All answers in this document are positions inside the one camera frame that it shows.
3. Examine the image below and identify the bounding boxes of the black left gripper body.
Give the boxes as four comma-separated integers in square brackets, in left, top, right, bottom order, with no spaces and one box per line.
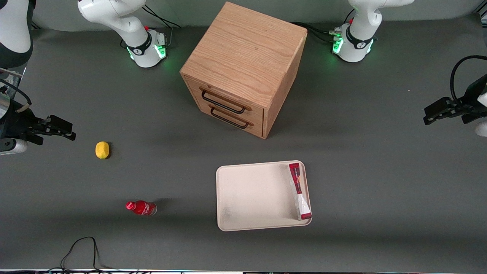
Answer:
[455,100,487,123]

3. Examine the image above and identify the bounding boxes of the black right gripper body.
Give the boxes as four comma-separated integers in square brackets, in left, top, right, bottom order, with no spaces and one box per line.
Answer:
[0,102,47,145]

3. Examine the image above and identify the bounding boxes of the beige plastic tray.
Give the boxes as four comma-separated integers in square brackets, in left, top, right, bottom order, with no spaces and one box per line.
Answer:
[216,160,312,232]

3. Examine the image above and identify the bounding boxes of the yellow lemon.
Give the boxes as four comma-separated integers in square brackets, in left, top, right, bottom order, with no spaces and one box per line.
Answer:
[95,141,110,159]

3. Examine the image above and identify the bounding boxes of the red soda bottle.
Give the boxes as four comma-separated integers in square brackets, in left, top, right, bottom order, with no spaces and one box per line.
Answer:
[126,200,158,216]

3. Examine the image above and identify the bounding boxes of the wooden drawer front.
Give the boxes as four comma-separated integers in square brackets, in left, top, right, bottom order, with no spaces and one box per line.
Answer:
[184,76,265,124]
[188,95,264,139]

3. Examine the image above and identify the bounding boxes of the wooden two-drawer cabinet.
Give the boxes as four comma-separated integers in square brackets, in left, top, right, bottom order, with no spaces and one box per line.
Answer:
[180,2,308,140]

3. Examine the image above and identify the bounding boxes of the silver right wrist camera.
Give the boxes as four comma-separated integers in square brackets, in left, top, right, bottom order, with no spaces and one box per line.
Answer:
[0,68,24,119]

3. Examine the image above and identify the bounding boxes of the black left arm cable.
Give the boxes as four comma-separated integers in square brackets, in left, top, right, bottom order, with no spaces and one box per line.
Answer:
[450,55,487,103]

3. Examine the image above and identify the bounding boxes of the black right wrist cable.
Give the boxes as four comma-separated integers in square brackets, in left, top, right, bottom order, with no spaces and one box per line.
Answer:
[0,78,32,113]

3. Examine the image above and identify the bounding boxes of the black looped table cable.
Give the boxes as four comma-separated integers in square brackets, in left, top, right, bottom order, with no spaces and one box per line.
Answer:
[60,236,111,272]

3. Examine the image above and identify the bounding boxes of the black right base cables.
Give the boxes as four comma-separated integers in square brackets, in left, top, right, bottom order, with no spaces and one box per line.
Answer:
[143,5,181,47]

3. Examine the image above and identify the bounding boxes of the black base cables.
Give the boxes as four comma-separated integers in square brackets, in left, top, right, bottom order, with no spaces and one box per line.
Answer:
[291,22,343,43]
[143,5,181,47]

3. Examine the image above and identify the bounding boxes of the black left base cables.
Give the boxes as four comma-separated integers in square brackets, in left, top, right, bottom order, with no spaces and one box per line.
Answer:
[291,22,343,43]

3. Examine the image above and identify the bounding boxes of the black wire drawer handle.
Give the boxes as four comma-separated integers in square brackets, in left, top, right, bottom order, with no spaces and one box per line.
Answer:
[210,107,250,129]
[201,89,247,115]

